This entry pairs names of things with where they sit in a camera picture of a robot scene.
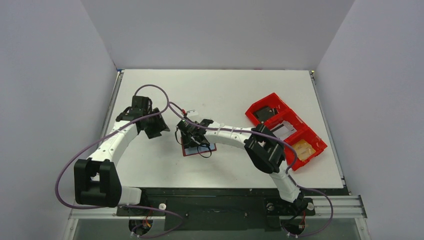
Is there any red leather card holder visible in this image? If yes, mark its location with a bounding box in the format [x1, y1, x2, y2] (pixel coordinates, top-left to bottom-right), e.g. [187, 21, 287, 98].
[180, 136, 217, 158]

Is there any gold card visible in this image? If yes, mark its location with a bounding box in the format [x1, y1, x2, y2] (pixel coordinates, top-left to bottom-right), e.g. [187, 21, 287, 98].
[292, 139, 316, 162]

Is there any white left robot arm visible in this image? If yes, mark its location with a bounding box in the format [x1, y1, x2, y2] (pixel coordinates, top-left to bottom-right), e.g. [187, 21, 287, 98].
[73, 96, 170, 208]

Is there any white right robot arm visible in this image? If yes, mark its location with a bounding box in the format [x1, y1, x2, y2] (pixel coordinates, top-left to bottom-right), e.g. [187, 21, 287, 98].
[176, 119, 303, 204]

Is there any black card in tray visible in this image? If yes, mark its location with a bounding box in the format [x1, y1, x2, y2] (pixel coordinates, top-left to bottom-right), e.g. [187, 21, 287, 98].
[253, 106, 278, 123]

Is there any white card in tray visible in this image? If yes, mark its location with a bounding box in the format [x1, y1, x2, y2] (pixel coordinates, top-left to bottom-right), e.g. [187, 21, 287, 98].
[271, 120, 297, 140]

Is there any red plastic divided tray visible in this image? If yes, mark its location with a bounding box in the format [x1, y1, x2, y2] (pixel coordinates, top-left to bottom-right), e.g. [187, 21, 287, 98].
[245, 93, 328, 171]

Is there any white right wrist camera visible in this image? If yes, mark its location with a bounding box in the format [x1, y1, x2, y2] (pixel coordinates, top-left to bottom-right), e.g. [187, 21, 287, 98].
[186, 110, 200, 122]

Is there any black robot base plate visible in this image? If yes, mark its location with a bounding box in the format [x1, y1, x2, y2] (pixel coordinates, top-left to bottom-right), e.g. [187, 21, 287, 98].
[116, 188, 316, 232]

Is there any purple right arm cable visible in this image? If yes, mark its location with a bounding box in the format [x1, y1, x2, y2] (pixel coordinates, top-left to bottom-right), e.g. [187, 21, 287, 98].
[167, 100, 334, 239]

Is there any aluminium frame rail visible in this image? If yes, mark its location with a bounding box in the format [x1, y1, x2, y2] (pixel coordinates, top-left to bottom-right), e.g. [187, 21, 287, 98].
[69, 195, 367, 220]

